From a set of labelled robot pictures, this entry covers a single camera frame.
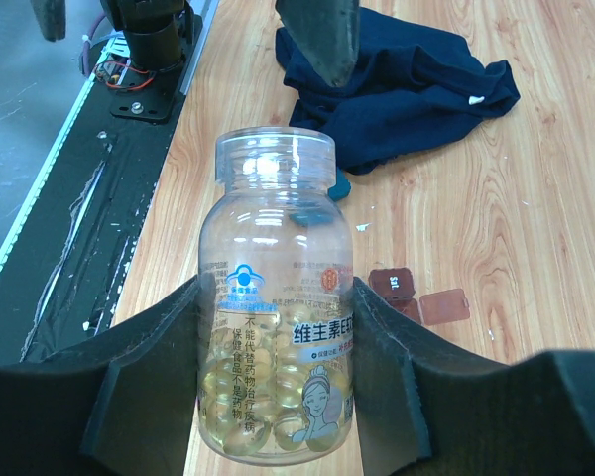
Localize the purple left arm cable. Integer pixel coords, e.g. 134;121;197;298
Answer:
78;12;108;75

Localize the dark navy cloth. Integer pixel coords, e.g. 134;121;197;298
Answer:
276;8;520;175

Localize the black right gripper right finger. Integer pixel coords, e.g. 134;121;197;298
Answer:
352;281;595;475

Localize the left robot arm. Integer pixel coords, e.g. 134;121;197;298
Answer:
101;1;360;87

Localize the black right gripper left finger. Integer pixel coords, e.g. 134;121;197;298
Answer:
0;277;201;475

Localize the clear pill bottle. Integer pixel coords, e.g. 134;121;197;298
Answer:
197;127;354;466

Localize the red pill organizer box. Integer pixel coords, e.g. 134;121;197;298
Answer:
368;267;470;326

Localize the teal pill organizer box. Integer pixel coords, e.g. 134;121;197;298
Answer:
327;168;351;202

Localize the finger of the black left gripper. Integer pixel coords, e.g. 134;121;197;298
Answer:
275;0;360;87
30;0;66;42

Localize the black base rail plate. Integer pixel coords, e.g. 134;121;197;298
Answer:
20;1;202;362

